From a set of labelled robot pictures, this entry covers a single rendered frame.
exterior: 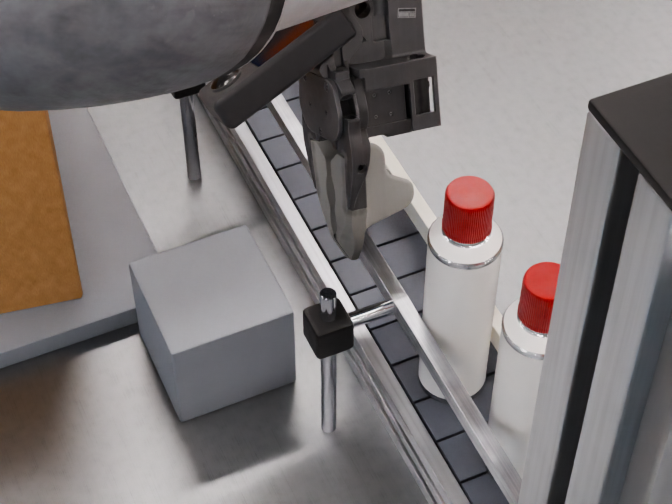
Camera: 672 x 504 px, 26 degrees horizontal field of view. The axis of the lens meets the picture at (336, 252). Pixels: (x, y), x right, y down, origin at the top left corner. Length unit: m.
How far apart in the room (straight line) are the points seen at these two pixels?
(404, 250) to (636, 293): 0.78
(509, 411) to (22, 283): 0.42
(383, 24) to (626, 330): 0.64
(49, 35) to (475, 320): 0.56
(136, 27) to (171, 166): 0.81
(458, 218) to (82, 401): 0.37
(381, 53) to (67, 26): 0.55
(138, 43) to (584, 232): 0.19
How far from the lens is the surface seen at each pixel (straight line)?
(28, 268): 1.18
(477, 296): 1.01
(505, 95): 1.41
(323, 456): 1.13
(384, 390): 1.12
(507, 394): 0.98
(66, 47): 0.53
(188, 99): 1.26
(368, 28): 1.05
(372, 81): 1.03
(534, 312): 0.92
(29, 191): 1.12
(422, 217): 1.18
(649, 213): 0.41
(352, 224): 1.06
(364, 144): 1.03
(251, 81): 1.01
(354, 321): 1.05
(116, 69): 0.55
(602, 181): 0.42
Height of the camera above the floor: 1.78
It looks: 49 degrees down
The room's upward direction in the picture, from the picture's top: straight up
